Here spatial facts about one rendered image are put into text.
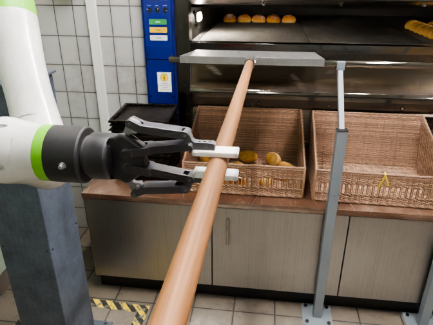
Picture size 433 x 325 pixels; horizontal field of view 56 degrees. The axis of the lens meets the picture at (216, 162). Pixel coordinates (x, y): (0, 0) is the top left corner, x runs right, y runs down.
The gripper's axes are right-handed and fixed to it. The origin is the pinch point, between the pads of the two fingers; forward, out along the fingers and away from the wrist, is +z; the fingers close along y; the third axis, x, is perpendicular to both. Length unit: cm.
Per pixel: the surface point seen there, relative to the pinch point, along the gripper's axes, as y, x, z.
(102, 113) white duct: 40, -153, -82
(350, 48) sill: 1, -153, 47
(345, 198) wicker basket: 60, -106, 45
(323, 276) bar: 94, -96, 38
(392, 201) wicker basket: 59, -105, 64
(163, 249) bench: 91, -102, -37
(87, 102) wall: 35, -155, -91
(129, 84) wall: 24, -155, -66
